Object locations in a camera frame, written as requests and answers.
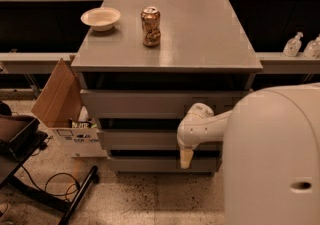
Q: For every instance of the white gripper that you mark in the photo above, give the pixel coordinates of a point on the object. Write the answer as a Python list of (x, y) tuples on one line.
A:
[(187, 134)]

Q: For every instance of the grey drawer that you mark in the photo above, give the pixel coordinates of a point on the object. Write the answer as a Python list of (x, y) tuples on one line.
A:
[(154, 104), (137, 140), (163, 165)]

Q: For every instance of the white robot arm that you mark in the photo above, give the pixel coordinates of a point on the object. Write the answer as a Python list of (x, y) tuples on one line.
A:
[(271, 154)]

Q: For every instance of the grey bottom drawer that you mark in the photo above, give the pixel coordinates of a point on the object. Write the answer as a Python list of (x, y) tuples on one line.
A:
[(163, 165)]

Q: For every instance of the grey top drawer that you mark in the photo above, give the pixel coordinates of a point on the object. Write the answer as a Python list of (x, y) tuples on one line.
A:
[(154, 104)]

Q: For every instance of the grey drawer cabinet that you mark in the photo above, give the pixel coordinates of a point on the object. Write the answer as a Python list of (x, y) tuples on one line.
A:
[(202, 48)]

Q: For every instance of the open cardboard box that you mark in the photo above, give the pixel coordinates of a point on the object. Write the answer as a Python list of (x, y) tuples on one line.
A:
[(60, 108)]

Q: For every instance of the crushed gold soda can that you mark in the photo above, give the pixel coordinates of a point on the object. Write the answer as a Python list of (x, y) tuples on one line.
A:
[(150, 18)]

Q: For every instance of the white bowl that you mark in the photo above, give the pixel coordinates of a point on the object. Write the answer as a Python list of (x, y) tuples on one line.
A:
[(101, 19)]

